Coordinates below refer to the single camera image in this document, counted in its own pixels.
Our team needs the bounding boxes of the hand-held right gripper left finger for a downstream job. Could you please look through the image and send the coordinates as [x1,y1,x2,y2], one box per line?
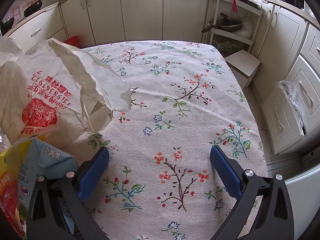
[26,147,110,240]

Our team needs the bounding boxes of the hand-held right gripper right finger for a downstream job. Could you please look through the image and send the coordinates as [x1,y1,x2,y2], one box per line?
[209,145,295,240]

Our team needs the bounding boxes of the light blue milk carton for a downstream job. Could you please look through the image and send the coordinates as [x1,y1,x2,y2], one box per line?
[17,138,77,234]

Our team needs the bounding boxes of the colourful snack packet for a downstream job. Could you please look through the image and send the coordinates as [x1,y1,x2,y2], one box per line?
[0,133,48,238]

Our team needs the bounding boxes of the white plastic bag red print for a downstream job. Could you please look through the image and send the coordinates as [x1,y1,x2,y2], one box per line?
[0,35,132,155]

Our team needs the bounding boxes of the floral tablecloth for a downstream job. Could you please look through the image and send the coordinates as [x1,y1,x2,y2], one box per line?
[60,40,269,240]

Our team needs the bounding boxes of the white refrigerator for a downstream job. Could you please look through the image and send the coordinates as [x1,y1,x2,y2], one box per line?
[285,155,320,240]

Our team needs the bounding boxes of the clear plastic bag on drawer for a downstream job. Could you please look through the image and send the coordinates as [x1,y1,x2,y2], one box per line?
[274,80,305,128]

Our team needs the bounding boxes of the white stool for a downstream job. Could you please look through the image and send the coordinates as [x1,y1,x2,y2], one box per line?
[224,49,261,88]

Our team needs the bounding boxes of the green vegetables in bag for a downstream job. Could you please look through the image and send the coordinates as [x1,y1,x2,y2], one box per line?
[215,36,247,53]

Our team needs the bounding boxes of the white shelf rack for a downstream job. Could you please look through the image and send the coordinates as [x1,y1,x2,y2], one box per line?
[202,0,263,55]

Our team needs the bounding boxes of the dark pan with lid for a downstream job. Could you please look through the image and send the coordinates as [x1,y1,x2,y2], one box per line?
[201,12,243,33]

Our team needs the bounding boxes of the cream tall drawer cabinet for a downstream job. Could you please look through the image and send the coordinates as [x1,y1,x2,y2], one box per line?
[250,0,320,155]

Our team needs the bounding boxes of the cream cabinet with drawers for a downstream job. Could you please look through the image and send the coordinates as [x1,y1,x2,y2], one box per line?
[5,4,69,48]

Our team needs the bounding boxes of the cream corner kitchen cabinets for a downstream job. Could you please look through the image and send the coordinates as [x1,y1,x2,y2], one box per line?
[59,0,212,48]

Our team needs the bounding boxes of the black frying pan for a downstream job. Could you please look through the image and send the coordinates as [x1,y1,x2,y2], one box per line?
[23,0,47,18]
[0,17,15,36]

